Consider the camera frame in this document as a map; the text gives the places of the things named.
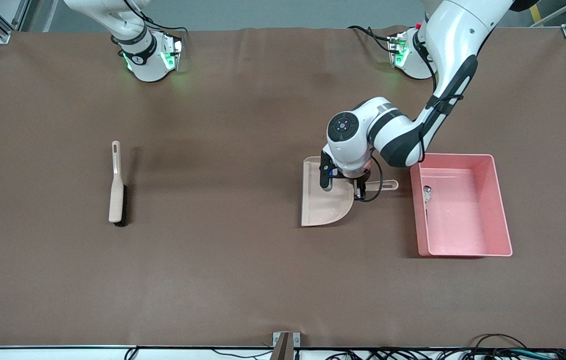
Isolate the beige plastic dustpan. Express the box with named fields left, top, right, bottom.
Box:
left=301, top=156, right=399, bottom=227

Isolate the beige brush with black bristles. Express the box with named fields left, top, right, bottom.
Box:
left=108, top=140, right=129, bottom=227

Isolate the pink plastic bin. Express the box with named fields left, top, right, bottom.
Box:
left=409, top=153, right=513, bottom=258

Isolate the brown table mat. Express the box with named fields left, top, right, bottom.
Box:
left=0, top=26, right=566, bottom=349

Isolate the black left arm base cable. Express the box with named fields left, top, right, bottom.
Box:
left=347, top=25, right=395, bottom=53

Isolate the black arm base cable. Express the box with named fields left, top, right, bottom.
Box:
left=140, top=17, right=189, bottom=51
left=347, top=25, right=395, bottom=53

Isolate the metal bracket with brown post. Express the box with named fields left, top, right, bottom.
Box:
left=269, top=331, right=301, bottom=360

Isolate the black looped cable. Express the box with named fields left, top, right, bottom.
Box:
left=470, top=333, right=531, bottom=351

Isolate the black right arm base cable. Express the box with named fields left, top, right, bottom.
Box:
left=140, top=17, right=189, bottom=51

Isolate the white table edge rail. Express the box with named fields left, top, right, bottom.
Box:
left=0, top=345, right=566, bottom=360

